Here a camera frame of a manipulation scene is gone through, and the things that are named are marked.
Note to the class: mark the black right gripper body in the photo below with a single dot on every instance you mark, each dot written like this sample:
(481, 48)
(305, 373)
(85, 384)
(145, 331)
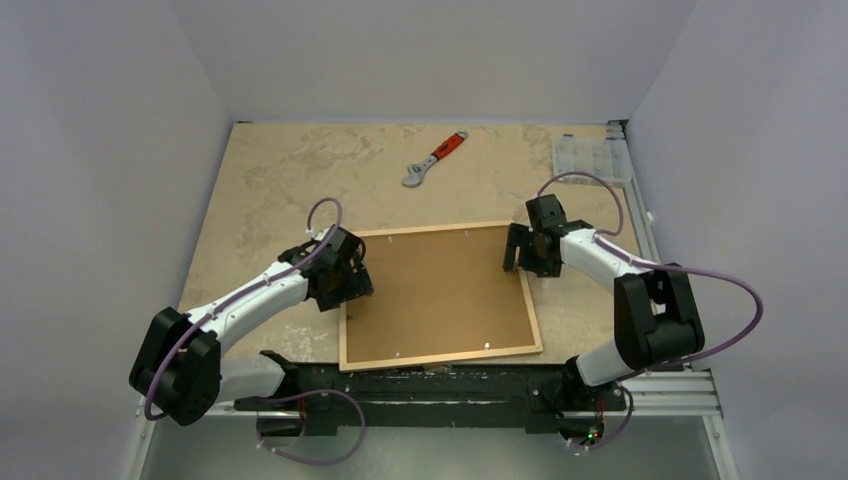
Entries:
(519, 249)

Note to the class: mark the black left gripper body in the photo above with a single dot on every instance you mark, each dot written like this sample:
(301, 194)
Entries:
(351, 282)

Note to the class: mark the light wooden picture frame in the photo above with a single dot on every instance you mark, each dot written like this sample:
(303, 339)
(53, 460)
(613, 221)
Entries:
(437, 361)

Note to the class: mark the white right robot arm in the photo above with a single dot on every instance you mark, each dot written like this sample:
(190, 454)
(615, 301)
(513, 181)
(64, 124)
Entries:
(655, 317)

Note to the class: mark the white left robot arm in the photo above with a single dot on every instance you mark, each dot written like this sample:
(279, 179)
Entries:
(181, 369)

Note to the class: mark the clear plastic organizer box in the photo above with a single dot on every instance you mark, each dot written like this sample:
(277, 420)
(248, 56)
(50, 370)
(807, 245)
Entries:
(606, 158)

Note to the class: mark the grey adjustable wrench red handle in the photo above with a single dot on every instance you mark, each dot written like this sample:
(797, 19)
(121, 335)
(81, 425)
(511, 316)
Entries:
(416, 172)

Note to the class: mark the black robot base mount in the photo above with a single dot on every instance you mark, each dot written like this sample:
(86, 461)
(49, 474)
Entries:
(529, 397)

